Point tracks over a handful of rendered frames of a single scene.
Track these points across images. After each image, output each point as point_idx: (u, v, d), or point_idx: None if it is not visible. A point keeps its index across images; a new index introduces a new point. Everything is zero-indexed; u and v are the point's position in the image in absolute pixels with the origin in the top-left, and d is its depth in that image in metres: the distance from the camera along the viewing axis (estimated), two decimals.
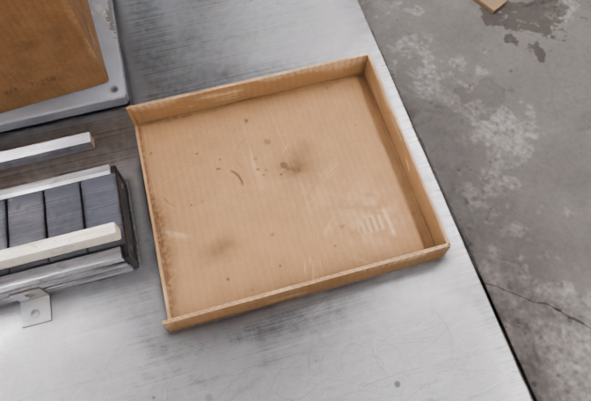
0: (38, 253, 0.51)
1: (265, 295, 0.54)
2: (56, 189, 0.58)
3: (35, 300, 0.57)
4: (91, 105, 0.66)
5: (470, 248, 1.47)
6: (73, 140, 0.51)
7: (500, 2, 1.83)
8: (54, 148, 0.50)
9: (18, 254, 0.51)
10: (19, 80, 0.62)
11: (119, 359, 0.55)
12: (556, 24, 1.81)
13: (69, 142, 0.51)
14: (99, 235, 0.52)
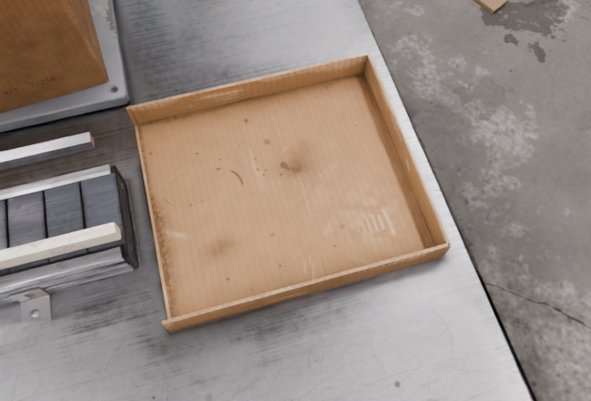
0: (38, 253, 0.51)
1: (265, 295, 0.54)
2: (56, 189, 0.58)
3: (35, 300, 0.57)
4: (91, 105, 0.66)
5: (470, 248, 1.47)
6: (73, 140, 0.51)
7: (500, 2, 1.83)
8: (54, 148, 0.50)
9: (18, 254, 0.51)
10: (19, 80, 0.62)
11: (119, 359, 0.55)
12: (556, 24, 1.81)
13: (69, 142, 0.51)
14: (99, 235, 0.52)
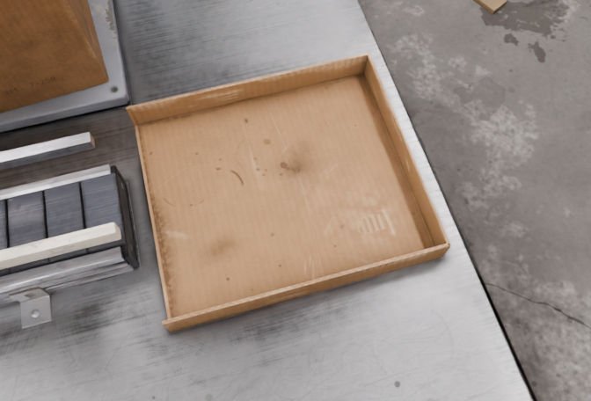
0: (38, 253, 0.51)
1: (265, 295, 0.54)
2: (56, 189, 0.58)
3: (35, 300, 0.57)
4: (91, 105, 0.66)
5: (470, 248, 1.47)
6: (73, 140, 0.51)
7: (500, 2, 1.83)
8: (54, 148, 0.50)
9: (18, 254, 0.51)
10: (19, 80, 0.62)
11: (119, 359, 0.55)
12: (556, 24, 1.81)
13: (69, 142, 0.51)
14: (99, 235, 0.52)
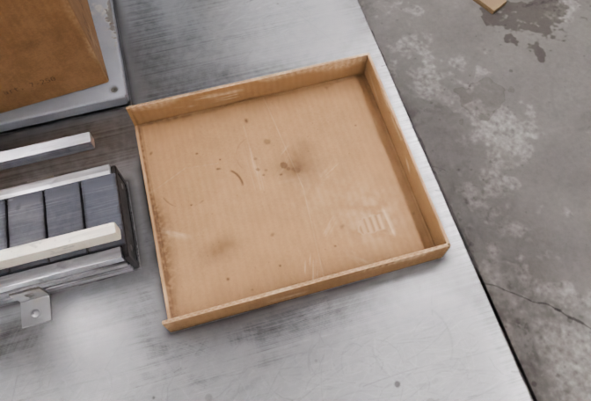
0: (38, 253, 0.51)
1: (265, 295, 0.54)
2: (56, 189, 0.58)
3: (35, 300, 0.57)
4: (91, 105, 0.66)
5: (470, 248, 1.47)
6: (73, 140, 0.51)
7: (500, 2, 1.83)
8: (54, 148, 0.50)
9: (18, 254, 0.51)
10: (19, 80, 0.62)
11: (119, 359, 0.55)
12: (556, 24, 1.81)
13: (69, 142, 0.51)
14: (99, 235, 0.52)
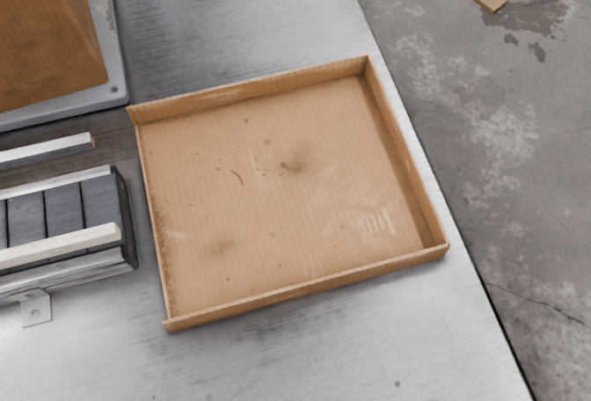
0: (38, 253, 0.51)
1: (265, 295, 0.54)
2: (56, 189, 0.58)
3: (35, 300, 0.57)
4: (91, 105, 0.66)
5: (470, 248, 1.47)
6: (73, 140, 0.51)
7: (500, 2, 1.83)
8: (54, 148, 0.50)
9: (18, 254, 0.51)
10: (19, 80, 0.62)
11: (119, 359, 0.55)
12: (556, 24, 1.81)
13: (69, 142, 0.51)
14: (99, 235, 0.52)
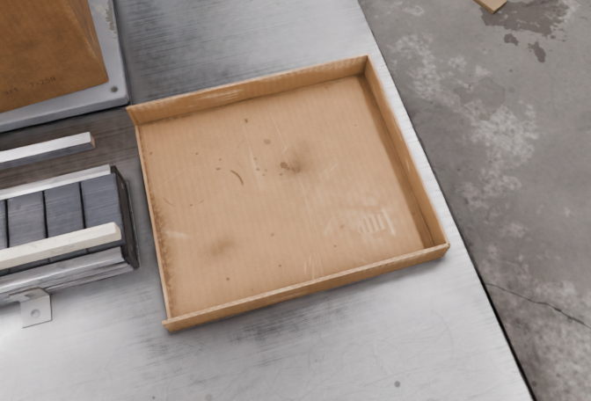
0: (38, 253, 0.51)
1: (265, 295, 0.54)
2: (56, 189, 0.58)
3: (35, 300, 0.57)
4: (91, 105, 0.66)
5: (470, 248, 1.47)
6: (73, 140, 0.51)
7: (500, 2, 1.83)
8: (54, 148, 0.50)
9: (18, 254, 0.51)
10: (19, 80, 0.62)
11: (119, 359, 0.55)
12: (556, 24, 1.81)
13: (69, 142, 0.51)
14: (99, 235, 0.52)
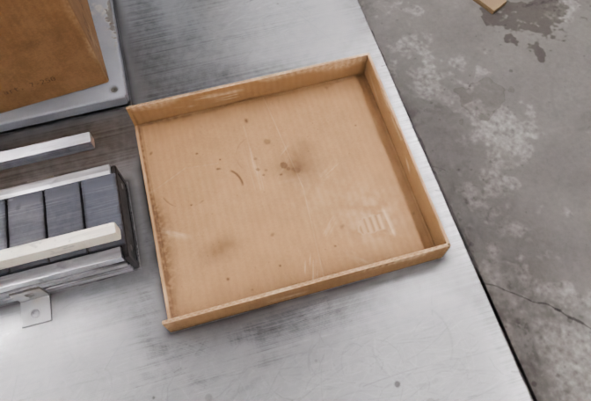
0: (38, 253, 0.51)
1: (265, 295, 0.54)
2: (56, 189, 0.58)
3: (35, 300, 0.57)
4: (91, 105, 0.66)
5: (470, 248, 1.47)
6: (73, 140, 0.51)
7: (500, 2, 1.83)
8: (54, 148, 0.50)
9: (18, 254, 0.51)
10: (19, 80, 0.62)
11: (119, 359, 0.55)
12: (556, 24, 1.81)
13: (69, 142, 0.51)
14: (99, 235, 0.52)
